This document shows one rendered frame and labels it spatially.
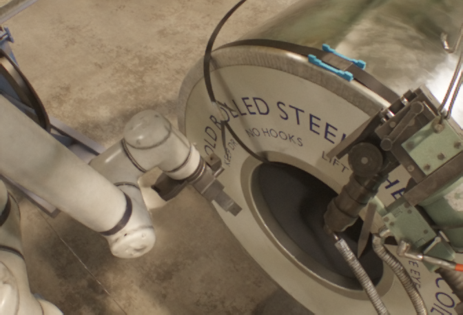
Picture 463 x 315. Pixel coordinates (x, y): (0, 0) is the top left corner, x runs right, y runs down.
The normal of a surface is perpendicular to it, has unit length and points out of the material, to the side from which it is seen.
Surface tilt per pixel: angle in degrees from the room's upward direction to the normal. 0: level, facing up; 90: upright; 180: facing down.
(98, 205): 81
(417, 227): 58
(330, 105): 90
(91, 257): 0
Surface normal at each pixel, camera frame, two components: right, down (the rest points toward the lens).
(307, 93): -0.70, 0.55
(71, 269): -0.06, -0.67
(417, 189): -0.48, 0.19
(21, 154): 0.73, 0.34
